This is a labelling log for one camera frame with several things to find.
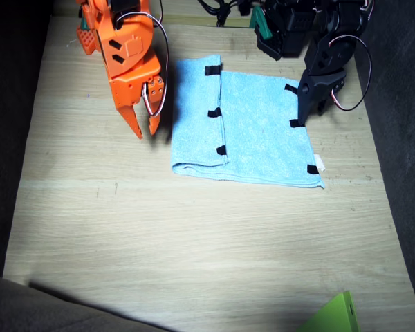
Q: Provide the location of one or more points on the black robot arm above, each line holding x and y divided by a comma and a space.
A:
287, 31

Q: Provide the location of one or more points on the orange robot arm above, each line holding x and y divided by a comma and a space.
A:
135, 46

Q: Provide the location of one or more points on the light blue towel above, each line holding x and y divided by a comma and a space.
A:
263, 138

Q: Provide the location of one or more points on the green object corner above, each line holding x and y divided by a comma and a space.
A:
332, 314

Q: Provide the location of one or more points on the dark grey foam panel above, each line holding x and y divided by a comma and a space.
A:
7, 121
397, 138
38, 311

